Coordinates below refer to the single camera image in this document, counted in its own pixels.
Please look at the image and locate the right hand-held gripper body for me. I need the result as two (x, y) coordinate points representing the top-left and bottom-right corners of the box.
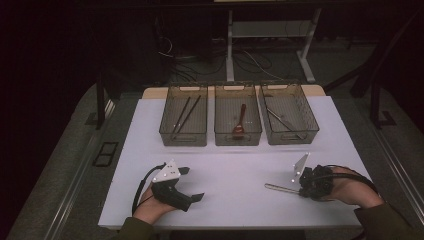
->
(290, 152), (335, 202)

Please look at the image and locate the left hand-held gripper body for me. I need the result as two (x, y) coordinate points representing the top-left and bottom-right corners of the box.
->
(151, 158), (194, 212)

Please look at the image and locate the black chopstick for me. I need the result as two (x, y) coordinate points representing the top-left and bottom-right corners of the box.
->
(170, 96), (192, 136)
(173, 95), (202, 135)

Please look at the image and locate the transparent brown plastic basket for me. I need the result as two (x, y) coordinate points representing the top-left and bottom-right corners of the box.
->
(159, 82), (209, 147)
(258, 80), (320, 146)
(213, 82), (263, 147)

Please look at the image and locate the brown wooden spoon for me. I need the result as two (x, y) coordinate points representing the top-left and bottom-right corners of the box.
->
(232, 103), (248, 140)

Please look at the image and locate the person's right hand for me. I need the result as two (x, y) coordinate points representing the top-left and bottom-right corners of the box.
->
(328, 165), (385, 210)

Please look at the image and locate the person's left hand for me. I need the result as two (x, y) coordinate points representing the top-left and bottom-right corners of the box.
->
(133, 184), (177, 225)

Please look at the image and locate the white table mat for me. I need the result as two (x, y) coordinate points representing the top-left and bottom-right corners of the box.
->
(97, 95), (396, 231)

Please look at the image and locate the black metal stand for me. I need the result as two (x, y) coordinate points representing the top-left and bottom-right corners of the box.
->
(369, 78), (398, 130)
(84, 71), (116, 131)

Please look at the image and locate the black diagonal strut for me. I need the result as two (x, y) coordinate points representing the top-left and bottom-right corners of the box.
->
(323, 9), (424, 98)

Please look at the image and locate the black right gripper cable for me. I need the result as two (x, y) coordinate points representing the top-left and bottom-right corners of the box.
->
(319, 163), (380, 195)

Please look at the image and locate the metal floor rail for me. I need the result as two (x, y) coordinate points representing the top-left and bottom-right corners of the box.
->
(372, 128), (424, 216)
(43, 99), (117, 240)

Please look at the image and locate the black floor cable bundle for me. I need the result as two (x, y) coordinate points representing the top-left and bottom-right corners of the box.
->
(166, 46), (274, 84)

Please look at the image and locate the white floor cable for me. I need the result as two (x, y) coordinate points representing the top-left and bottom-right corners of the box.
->
(157, 34), (201, 62)
(243, 49), (284, 81)

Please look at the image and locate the white metal desk frame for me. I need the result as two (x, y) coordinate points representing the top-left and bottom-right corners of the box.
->
(225, 7), (324, 84)

